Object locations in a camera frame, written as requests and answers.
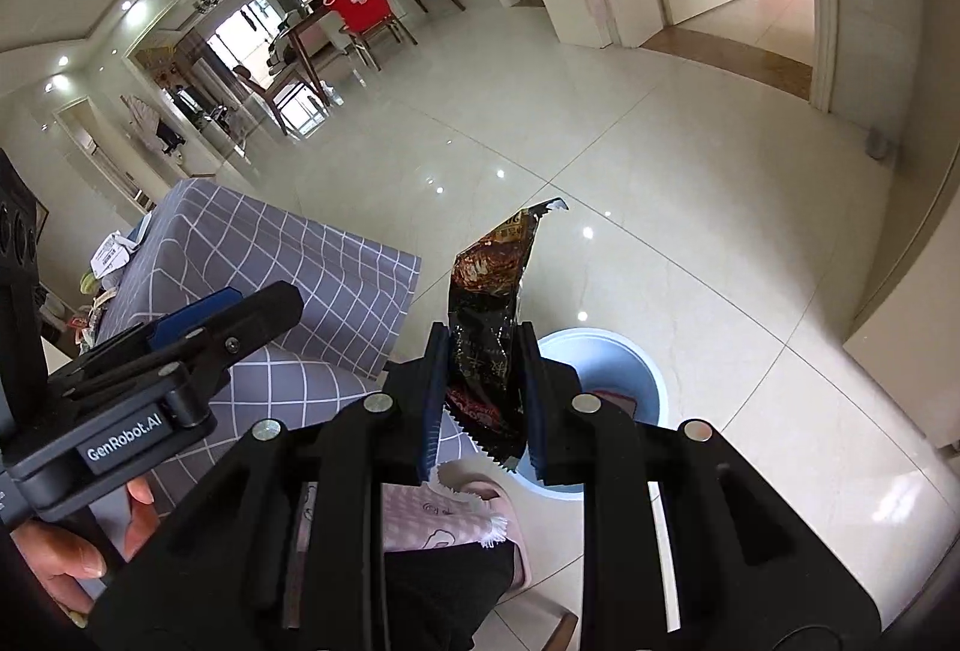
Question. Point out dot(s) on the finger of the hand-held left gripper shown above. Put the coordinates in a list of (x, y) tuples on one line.
[(191, 325), (255, 328)]

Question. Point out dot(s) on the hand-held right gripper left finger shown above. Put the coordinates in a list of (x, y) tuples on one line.
[(433, 396)]

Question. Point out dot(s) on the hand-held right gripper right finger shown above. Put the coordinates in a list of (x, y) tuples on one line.
[(534, 396)]

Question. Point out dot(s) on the light blue plastic bin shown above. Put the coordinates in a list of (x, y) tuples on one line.
[(622, 358)]

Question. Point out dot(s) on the black snack wrapper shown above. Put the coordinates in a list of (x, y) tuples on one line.
[(487, 291)]

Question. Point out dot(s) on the person's left hand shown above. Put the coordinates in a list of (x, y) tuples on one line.
[(60, 561)]

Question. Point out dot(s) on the grey checked tablecloth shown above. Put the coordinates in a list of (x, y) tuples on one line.
[(262, 246)]

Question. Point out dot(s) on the white paper box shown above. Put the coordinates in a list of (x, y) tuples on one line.
[(110, 255)]

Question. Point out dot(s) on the pink patterned wrapper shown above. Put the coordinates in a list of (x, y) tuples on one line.
[(427, 516)]

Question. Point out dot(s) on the pale pink slipper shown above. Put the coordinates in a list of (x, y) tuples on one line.
[(517, 531)]

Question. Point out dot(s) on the clothes on rack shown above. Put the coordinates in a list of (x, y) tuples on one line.
[(161, 126)]

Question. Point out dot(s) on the dark cloth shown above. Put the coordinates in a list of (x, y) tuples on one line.
[(442, 598)]

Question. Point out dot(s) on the wooden dining chair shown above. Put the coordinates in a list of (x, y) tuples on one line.
[(379, 40), (281, 88)]

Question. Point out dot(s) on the dark wooden dining table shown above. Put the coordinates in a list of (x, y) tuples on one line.
[(315, 21)]

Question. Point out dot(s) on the red shirt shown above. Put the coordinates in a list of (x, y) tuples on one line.
[(360, 2)]

